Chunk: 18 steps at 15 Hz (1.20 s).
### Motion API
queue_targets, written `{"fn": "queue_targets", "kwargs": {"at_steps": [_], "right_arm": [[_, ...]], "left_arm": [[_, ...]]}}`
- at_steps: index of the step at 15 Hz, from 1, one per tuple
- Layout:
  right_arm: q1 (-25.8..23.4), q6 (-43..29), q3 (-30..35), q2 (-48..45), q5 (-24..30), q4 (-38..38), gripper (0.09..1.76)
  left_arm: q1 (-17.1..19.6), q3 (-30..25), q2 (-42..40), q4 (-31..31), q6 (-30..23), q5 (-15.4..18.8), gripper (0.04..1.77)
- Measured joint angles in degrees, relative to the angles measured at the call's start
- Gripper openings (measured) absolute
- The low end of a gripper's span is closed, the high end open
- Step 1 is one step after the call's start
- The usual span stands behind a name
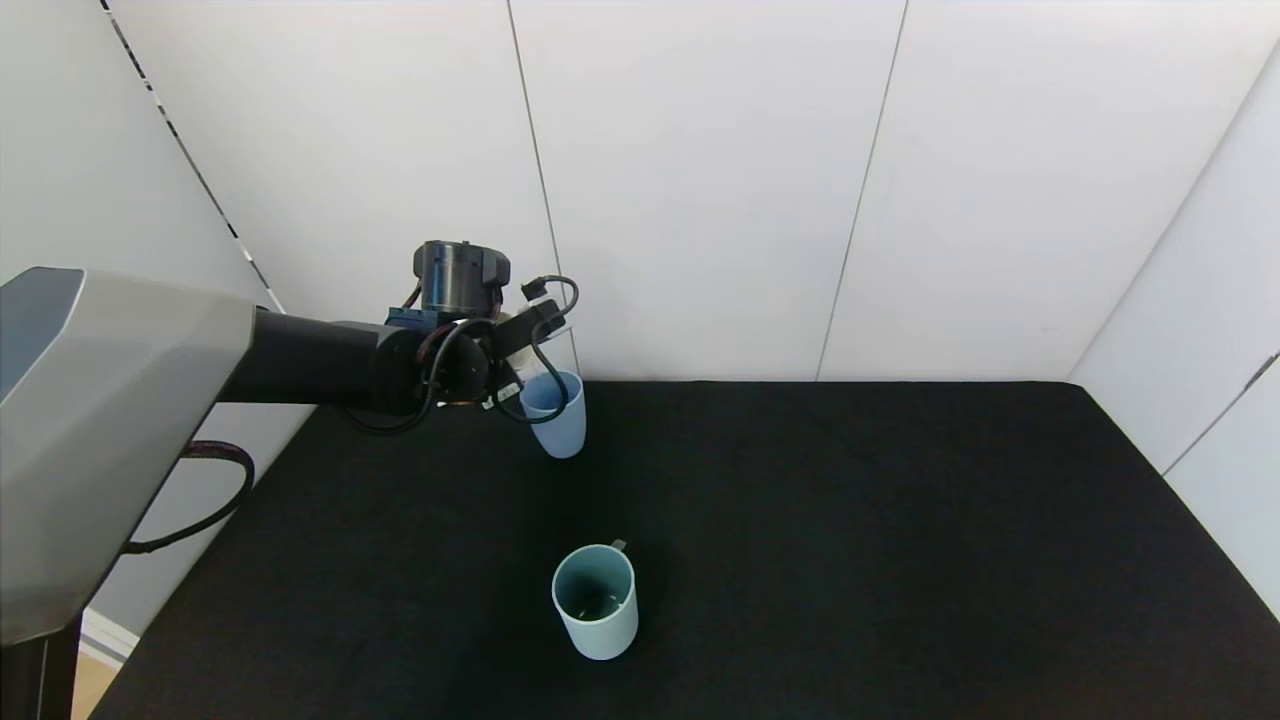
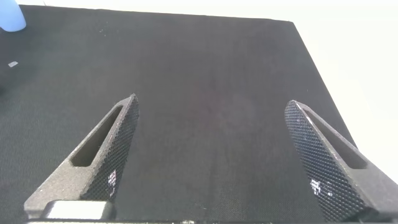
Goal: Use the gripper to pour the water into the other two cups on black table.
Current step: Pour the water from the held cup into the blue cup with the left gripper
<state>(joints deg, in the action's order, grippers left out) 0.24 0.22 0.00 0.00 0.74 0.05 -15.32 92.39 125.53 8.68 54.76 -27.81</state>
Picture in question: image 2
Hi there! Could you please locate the light blue plastic cup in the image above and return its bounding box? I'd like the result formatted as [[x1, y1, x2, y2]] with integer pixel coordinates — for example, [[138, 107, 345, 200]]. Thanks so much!
[[0, 0, 27, 32]]

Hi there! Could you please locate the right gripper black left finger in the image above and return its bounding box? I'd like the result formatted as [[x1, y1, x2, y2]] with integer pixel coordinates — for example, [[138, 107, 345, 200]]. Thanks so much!
[[24, 93, 140, 219]]

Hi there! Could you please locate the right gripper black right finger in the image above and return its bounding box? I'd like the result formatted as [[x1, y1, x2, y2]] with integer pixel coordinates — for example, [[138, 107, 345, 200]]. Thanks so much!
[[284, 100, 398, 222]]

